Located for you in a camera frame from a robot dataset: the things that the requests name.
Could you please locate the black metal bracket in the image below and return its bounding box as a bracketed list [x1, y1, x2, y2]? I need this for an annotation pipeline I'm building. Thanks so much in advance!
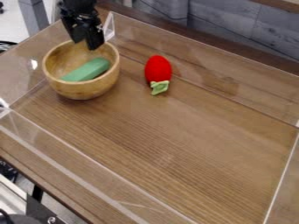
[25, 195, 67, 224]

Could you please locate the clear acrylic tray enclosure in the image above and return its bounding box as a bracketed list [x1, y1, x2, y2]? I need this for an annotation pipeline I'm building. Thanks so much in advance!
[0, 15, 299, 224]

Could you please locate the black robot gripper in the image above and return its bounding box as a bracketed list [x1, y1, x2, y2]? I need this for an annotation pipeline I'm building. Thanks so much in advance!
[57, 0, 105, 51]

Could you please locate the black table leg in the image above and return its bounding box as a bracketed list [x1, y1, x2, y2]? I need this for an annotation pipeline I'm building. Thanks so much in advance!
[32, 185, 43, 203]

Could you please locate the green rectangular block stick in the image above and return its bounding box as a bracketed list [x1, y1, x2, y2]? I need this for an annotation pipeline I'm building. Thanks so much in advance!
[60, 58, 109, 82]

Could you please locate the red felt strawberry toy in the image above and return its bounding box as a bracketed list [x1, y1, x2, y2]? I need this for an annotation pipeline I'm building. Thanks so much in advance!
[144, 55, 172, 95]

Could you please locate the brown wooden bowl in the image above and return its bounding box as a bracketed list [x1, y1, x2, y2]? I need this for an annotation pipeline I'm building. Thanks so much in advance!
[41, 40, 120, 100]

